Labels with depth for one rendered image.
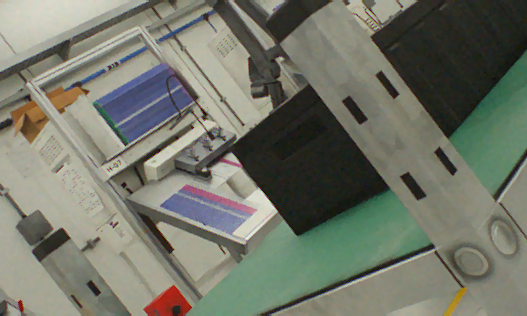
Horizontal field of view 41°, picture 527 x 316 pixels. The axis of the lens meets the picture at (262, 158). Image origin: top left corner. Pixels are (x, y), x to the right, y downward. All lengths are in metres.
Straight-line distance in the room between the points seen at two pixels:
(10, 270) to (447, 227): 4.35
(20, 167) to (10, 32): 1.04
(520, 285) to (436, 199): 0.06
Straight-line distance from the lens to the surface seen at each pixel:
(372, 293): 0.44
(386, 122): 0.36
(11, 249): 4.70
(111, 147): 3.45
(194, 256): 5.17
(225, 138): 3.62
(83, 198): 3.66
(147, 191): 3.42
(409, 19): 0.67
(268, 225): 3.08
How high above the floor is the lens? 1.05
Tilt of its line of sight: 2 degrees down
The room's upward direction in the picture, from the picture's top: 38 degrees counter-clockwise
